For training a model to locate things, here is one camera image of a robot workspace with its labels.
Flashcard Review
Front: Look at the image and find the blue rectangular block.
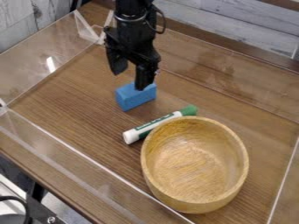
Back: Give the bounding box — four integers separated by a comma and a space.
115, 82, 156, 111

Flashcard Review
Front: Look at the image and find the green and white marker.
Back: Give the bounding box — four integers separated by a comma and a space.
123, 105, 198, 144

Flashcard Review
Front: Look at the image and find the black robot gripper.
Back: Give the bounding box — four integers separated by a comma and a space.
104, 17, 162, 91

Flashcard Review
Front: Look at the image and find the brown wooden bowl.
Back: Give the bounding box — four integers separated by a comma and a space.
140, 116, 250, 214

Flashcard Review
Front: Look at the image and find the clear acrylic corner bracket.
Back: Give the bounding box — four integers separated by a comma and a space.
74, 10, 107, 46

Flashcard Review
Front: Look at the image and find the black cable at corner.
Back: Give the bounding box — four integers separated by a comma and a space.
0, 195, 31, 224

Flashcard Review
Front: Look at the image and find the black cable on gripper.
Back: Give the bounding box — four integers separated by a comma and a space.
147, 6, 167, 35

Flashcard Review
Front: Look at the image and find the clear acrylic barrier wall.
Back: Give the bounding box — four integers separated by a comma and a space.
0, 99, 194, 224

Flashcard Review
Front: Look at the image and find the black metal mount base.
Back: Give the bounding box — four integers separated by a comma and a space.
0, 200, 67, 224

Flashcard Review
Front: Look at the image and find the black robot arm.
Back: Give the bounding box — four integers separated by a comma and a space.
104, 0, 164, 91

